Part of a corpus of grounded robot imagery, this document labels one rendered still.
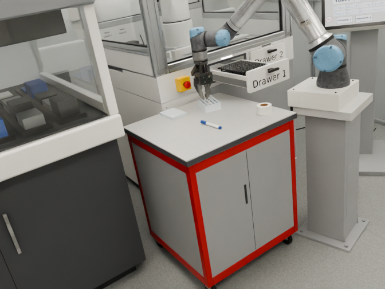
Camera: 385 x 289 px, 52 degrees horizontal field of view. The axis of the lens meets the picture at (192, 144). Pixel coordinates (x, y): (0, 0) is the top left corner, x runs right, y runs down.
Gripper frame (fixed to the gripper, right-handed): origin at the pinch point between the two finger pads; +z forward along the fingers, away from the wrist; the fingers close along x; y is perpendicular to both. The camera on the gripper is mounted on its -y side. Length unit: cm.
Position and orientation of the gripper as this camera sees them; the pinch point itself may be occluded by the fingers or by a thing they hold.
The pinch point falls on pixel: (204, 97)
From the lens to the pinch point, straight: 205.5
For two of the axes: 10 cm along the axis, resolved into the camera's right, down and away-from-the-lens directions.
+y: 3.0, 3.5, -8.9
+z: 1.4, 9.0, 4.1
